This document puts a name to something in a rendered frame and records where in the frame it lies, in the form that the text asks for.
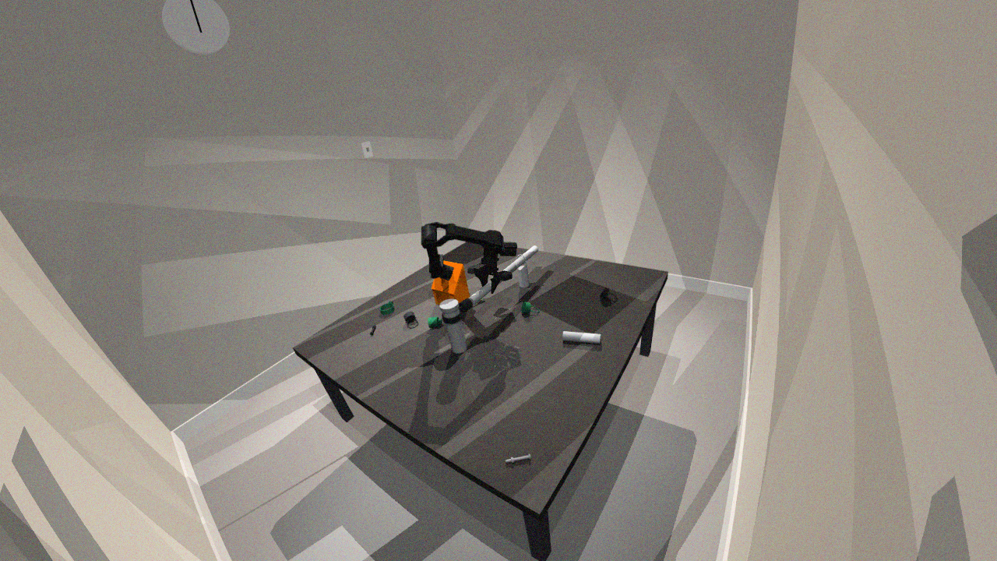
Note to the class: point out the white post with cap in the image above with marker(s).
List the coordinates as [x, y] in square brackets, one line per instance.
[450, 309]

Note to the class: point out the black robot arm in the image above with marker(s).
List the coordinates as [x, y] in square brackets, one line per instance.
[491, 240]

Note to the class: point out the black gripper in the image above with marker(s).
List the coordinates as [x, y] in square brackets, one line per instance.
[497, 276]

